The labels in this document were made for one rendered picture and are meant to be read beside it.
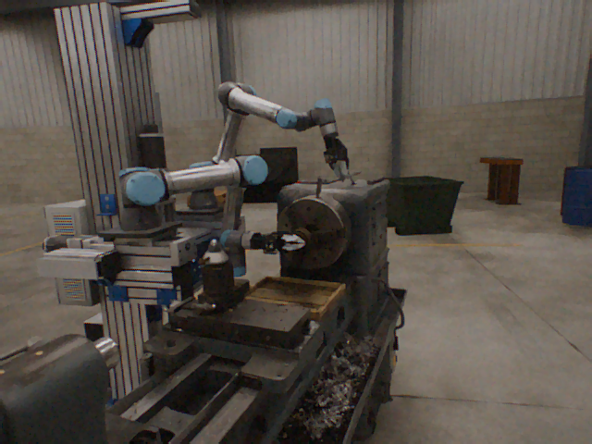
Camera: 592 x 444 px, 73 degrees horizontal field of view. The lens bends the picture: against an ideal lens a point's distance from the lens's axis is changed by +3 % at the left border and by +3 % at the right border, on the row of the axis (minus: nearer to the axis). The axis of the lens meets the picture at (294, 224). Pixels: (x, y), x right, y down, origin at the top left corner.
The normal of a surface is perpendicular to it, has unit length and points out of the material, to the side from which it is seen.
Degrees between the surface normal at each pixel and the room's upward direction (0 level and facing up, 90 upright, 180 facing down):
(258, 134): 90
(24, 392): 52
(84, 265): 90
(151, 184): 90
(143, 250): 90
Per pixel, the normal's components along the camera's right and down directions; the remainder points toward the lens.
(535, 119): -0.14, 0.19
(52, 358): 0.33, -0.88
